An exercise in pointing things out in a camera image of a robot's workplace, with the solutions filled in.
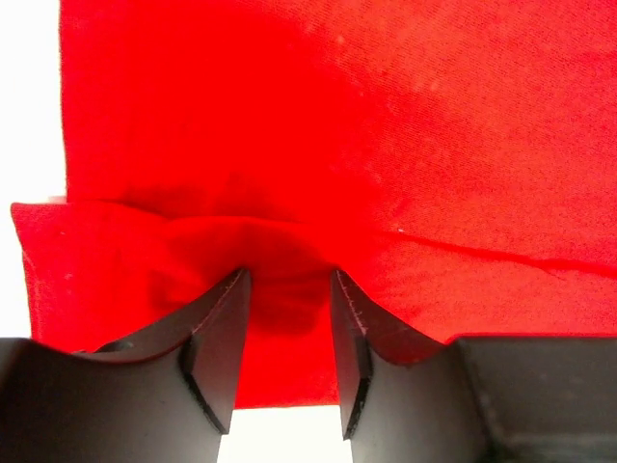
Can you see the red t shirt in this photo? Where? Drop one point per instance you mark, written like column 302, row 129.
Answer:
column 456, row 158

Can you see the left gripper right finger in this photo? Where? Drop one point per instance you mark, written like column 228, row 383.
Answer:
column 405, row 397

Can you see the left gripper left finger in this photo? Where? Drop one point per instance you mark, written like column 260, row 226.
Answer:
column 162, row 394

